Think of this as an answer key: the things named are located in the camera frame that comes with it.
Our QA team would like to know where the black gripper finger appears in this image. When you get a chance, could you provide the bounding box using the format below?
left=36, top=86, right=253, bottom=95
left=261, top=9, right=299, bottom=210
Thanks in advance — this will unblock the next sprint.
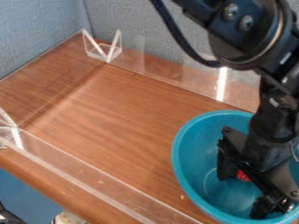
left=250, top=195, right=282, bottom=220
left=218, top=148, right=239, bottom=181

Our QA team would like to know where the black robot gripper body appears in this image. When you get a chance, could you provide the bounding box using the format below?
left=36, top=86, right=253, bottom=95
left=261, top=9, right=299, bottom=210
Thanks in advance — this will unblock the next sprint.
left=218, top=126, right=299, bottom=214

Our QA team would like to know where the red toy strawberry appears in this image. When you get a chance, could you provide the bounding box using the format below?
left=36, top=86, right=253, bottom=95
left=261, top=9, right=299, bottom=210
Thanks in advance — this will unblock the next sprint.
left=238, top=170, right=251, bottom=182

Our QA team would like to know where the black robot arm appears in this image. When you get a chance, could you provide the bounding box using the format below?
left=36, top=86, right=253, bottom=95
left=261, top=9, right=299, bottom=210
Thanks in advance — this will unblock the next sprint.
left=174, top=0, right=299, bottom=220

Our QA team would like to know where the blue plastic bowl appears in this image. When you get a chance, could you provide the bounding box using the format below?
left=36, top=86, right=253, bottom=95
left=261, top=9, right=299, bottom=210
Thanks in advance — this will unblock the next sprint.
left=172, top=110, right=299, bottom=224

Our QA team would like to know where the clear acrylic back barrier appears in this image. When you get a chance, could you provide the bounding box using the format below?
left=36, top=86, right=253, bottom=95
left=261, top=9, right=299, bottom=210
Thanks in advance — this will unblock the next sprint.
left=112, top=35, right=259, bottom=112

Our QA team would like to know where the clear acrylic barrier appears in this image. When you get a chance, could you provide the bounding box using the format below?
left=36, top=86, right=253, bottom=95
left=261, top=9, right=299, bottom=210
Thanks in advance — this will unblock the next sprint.
left=112, top=35, right=259, bottom=112
left=0, top=129, right=202, bottom=224

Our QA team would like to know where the clear acrylic front barrier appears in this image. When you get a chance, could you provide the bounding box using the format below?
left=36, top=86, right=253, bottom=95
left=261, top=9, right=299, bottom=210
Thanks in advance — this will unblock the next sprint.
left=0, top=129, right=202, bottom=224

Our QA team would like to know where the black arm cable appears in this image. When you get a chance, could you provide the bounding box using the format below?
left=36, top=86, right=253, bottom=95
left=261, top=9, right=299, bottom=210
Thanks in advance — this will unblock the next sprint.
left=148, top=0, right=223, bottom=68

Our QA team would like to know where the clear acrylic corner bracket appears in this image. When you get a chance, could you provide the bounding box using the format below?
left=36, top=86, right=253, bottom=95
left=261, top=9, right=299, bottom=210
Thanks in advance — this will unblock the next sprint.
left=82, top=29, right=123, bottom=63

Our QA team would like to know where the clear acrylic left bracket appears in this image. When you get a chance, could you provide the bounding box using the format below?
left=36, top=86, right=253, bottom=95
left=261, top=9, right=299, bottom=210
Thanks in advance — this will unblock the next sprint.
left=0, top=107, right=24, bottom=150

